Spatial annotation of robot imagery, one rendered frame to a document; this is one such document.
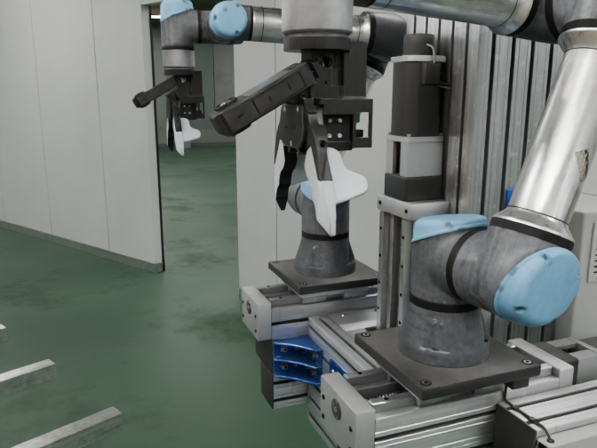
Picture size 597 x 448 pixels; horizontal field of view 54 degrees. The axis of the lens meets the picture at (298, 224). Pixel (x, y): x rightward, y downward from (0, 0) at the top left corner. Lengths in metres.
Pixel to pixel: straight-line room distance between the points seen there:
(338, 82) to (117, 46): 4.49
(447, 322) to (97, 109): 4.66
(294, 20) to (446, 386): 0.57
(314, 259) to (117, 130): 3.90
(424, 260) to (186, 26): 0.80
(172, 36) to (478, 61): 0.69
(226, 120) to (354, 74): 0.15
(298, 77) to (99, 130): 4.79
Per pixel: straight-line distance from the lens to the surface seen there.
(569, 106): 0.89
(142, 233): 5.05
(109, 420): 1.01
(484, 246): 0.87
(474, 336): 0.98
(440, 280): 0.92
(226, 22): 1.29
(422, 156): 1.17
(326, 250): 1.37
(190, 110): 1.44
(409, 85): 1.16
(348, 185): 0.60
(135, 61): 4.90
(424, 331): 0.97
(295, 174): 0.71
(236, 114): 0.59
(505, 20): 0.98
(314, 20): 0.61
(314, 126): 0.59
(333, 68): 0.64
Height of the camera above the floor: 1.46
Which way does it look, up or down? 13 degrees down
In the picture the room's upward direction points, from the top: straight up
